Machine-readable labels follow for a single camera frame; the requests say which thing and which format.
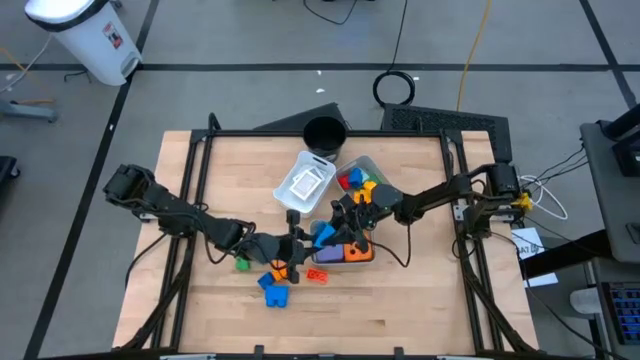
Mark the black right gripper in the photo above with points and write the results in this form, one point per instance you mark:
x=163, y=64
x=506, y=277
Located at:
x=382, y=200

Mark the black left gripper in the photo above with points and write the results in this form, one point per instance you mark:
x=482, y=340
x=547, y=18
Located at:
x=272, y=249

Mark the orange toy block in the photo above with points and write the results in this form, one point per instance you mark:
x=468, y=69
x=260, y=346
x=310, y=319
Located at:
x=279, y=272

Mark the light blue toy block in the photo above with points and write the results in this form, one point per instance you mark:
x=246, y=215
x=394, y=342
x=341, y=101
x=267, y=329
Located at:
x=324, y=236

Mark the orange-yellow brick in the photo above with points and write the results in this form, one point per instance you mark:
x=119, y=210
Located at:
x=361, y=196

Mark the red-orange brick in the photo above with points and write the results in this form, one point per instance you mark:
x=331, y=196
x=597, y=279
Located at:
x=317, y=276

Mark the yellow toy block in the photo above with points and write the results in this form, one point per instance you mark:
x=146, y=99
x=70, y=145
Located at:
x=369, y=186

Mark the small blue toy block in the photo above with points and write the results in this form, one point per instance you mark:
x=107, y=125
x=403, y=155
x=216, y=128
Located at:
x=265, y=281

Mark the red toy brick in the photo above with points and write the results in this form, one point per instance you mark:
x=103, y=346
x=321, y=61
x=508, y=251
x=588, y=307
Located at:
x=344, y=181

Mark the large blue toy block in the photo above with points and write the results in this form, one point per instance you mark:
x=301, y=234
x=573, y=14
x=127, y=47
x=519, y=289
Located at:
x=276, y=296

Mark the pale teal brick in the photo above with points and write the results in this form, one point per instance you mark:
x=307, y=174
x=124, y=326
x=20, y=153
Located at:
x=365, y=174

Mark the green toy brick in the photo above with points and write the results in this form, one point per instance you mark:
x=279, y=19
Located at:
x=376, y=178

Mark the green toy block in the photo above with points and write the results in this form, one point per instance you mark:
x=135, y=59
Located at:
x=242, y=264

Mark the white plastic bin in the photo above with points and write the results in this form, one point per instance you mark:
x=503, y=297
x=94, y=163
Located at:
x=282, y=192

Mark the white playing card box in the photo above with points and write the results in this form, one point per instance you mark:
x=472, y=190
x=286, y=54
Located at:
x=304, y=187

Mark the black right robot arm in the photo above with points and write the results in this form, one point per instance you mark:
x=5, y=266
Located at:
x=440, y=195

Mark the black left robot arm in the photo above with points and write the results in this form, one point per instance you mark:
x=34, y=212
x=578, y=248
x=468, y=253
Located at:
x=170, y=207

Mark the orange foam die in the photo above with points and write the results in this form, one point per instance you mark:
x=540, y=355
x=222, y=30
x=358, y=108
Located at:
x=350, y=256

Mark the purple foam die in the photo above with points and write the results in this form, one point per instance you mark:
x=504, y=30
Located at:
x=330, y=254

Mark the grey plastic bin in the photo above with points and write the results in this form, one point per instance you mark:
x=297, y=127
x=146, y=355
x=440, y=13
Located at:
x=342, y=264
x=372, y=165

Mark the black bucket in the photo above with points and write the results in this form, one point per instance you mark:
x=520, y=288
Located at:
x=325, y=137

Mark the black perforated panel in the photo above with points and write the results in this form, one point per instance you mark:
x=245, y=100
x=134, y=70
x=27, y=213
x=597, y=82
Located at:
x=440, y=120

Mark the white paper sheet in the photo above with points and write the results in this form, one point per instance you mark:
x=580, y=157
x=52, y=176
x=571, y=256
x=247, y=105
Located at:
x=530, y=245

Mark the black desk beam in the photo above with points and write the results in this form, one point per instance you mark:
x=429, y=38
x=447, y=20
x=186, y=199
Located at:
x=565, y=252

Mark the pale grey rounded object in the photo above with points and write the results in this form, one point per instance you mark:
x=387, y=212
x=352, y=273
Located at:
x=587, y=301

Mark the grey desk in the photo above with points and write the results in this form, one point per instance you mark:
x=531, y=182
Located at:
x=610, y=200

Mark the black monitor stand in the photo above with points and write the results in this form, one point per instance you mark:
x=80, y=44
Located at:
x=627, y=150

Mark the backlit keyboard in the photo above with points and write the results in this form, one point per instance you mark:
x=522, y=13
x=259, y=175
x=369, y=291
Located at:
x=625, y=312

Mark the white trash can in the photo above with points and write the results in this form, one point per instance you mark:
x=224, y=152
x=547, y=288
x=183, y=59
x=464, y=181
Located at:
x=90, y=40

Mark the black floor object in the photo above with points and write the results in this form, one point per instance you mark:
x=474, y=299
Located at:
x=7, y=167

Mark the grey stand foot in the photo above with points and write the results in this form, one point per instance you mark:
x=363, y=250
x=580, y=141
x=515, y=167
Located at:
x=30, y=111

